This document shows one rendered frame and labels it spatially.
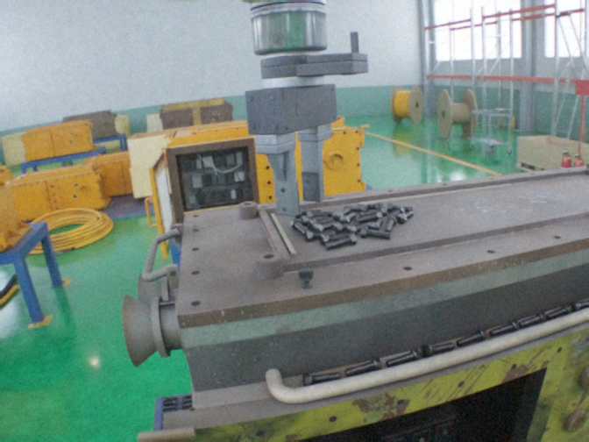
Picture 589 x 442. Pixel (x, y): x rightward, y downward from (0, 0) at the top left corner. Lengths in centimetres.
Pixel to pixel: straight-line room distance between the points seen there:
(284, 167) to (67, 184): 625
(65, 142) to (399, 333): 904
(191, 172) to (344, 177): 120
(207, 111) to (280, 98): 850
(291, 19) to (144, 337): 51
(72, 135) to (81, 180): 287
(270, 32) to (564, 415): 84
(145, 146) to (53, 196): 161
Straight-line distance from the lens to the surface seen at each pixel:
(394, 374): 61
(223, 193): 342
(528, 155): 790
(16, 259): 364
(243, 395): 62
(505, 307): 76
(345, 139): 332
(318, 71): 47
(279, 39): 49
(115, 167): 724
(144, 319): 71
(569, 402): 93
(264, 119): 47
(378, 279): 61
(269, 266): 61
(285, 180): 50
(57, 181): 671
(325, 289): 58
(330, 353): 63
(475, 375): 68
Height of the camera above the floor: 164
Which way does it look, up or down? 19 degrees down
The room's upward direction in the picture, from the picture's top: 4 degrees counter-clockwise
